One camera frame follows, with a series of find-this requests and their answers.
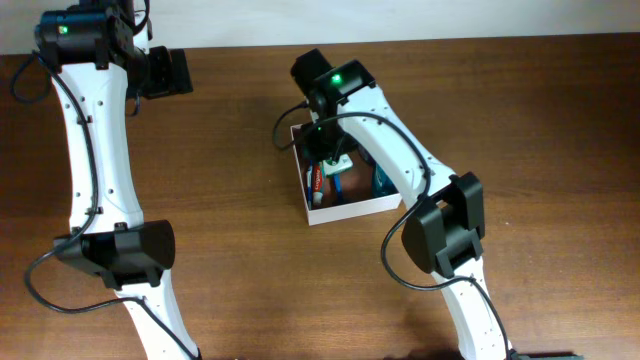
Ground green soap box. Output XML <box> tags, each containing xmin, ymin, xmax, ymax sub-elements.
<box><xmin>322</xmin><ymin>154</ymin><xmax>353</xmax><ymax>177</ymax></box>

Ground blue disposable razor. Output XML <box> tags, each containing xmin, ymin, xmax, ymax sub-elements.
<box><xmin>333</xmin><ymin>174</ymin><xmax>345</xmax><ymax>206</ymax></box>

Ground green Colgate toothpaste tube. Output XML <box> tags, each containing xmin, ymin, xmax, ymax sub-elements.
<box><xmin>312</xmin><ymin>162</ymin><xmax>324</xmax><ymax>207</ymax></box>

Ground teal mouthwash bottle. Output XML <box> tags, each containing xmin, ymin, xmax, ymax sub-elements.
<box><xmin>371</xmin><ymin>164</ymin><xmax>398</xmax><ymax>198</ymax></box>

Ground blue white toothbrush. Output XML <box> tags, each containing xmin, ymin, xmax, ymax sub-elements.
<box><xmin>305</xmin><ymin>161</ymin><xmax>314</xmax><ymax>210</ymax></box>

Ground dark blue spray bottle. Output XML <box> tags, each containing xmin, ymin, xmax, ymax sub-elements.
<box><xmin>358</xmin><ymin>145</ymin><xmax>375</xmax><ymax>166</ymax></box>

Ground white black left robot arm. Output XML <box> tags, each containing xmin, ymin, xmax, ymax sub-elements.
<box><xmin>35</xmin><ymin>1</ymin><xmax>201</xmax><ymax>359</ymax></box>

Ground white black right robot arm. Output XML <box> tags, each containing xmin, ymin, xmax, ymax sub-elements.
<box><xmin>290</xmin><ymin>49</ymin><xmax>515</xmax><ymax>359</ymax></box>

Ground white cardboard box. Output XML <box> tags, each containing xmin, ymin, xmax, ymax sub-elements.
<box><xmin>291</xmin><ymin>146</ymin><xmax>402</xmax><ymax>226</ymax></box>

